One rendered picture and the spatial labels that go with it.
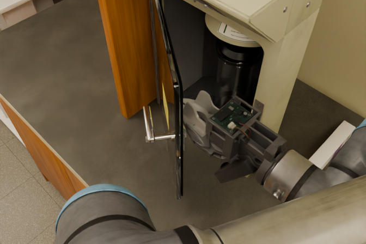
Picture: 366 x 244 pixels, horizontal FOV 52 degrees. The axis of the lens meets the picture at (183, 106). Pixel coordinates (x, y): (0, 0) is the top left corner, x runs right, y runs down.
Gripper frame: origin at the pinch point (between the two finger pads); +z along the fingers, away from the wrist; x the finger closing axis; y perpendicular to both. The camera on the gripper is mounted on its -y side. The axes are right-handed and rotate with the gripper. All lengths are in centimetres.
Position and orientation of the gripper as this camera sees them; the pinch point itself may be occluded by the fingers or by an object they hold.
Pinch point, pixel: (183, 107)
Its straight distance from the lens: 68.5
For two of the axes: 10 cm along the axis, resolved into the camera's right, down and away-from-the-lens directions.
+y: 0.0, -6.4, -7.7
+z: -7.2, -5.4, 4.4
